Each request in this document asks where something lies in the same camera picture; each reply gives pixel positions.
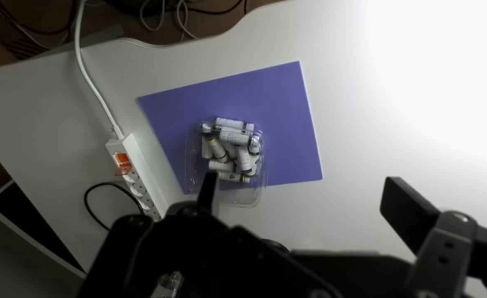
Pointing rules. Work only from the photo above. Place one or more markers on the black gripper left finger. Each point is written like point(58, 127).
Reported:
point(207, 190)

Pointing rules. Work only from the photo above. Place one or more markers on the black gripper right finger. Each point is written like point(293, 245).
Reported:
point(407, 212)

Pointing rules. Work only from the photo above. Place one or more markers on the clear plastic box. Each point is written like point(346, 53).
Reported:
point(228, 192)

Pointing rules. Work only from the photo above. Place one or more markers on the white cylinder pile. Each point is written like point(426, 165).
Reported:
point(232, 149)

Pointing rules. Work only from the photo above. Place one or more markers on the white power strip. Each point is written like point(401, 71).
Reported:
point(139, 179)

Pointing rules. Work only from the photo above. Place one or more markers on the purple paper sheet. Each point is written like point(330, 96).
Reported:
point(272, 98)

